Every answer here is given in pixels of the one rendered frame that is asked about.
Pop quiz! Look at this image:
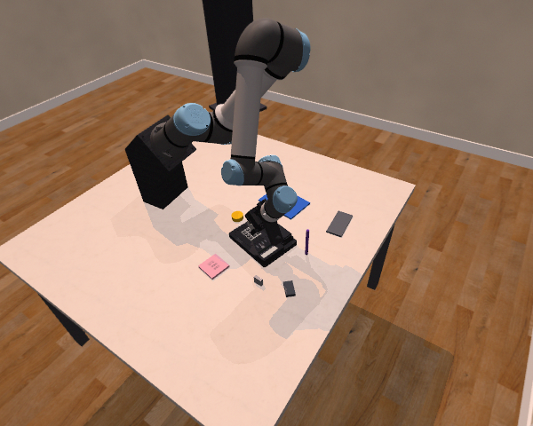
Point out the orange short cylinder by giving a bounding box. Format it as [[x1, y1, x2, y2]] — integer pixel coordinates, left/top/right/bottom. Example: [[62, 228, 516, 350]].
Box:
[[232, 211, 243, 222]]

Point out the pink sticky note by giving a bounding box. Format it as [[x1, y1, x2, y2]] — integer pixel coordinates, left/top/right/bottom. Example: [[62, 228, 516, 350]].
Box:
[[198, 254, 230, 280]]

